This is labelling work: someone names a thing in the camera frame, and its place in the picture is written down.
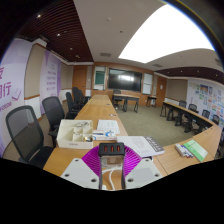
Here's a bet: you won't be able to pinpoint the bright ceiling light panel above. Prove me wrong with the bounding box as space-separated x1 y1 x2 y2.
118 3 215 64

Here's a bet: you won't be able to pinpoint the group of black chairs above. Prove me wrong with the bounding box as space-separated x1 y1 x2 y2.
178 99 224 159

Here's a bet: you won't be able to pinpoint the small dark side desk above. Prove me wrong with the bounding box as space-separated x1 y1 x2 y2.
146 95 158 108

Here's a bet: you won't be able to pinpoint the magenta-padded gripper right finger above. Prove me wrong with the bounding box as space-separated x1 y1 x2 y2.
120 145 164 190

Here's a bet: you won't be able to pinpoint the white paper sheet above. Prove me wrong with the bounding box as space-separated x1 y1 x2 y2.
96 119 121 135

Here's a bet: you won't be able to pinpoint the open white cardboard box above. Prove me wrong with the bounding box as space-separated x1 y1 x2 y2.
56 119 95 150

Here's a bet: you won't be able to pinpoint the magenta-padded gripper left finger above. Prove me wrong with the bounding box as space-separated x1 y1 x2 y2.
60 145 104 191

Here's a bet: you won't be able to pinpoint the green booklet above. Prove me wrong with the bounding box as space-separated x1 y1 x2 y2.
183 139 209 163

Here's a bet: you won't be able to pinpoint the black mesh office chair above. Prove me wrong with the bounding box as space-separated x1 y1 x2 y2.
41 96 68 148
5 105 54 169

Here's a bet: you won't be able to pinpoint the large black wall screen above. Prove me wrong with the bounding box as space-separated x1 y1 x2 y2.
107 67 143 93

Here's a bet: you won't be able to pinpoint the white pack of marker pens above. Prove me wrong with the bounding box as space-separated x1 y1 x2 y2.
174 142 194 159

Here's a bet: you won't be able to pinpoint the black-legged wooden desk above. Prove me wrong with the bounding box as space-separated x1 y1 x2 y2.
111 93 140 113

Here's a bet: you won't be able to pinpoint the narrow purple wall banner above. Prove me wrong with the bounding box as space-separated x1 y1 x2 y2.
39 49 63 114

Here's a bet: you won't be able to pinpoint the plain whiteboard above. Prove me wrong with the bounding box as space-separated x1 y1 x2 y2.
142 72 154 95

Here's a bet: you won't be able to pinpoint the row of black office chairs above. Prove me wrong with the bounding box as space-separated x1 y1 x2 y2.
65 86 91 120

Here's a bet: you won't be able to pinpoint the small white and blue box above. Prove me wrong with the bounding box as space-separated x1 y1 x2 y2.
91 130 118 141

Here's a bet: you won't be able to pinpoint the whiteboard with green panel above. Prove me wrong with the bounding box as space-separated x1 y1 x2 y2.
93 65 107 91

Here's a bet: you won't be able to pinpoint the colourful wall posters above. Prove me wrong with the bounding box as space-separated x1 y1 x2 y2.
188 83 224 128

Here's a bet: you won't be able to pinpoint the white book with dark edge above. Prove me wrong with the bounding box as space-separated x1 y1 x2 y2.
116 135 166 158

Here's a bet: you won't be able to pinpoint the long wooden table row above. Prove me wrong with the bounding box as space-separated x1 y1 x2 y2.
159 101 214 134

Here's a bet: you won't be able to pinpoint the black charger block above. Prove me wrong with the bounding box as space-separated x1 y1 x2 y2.
98 142 126 169

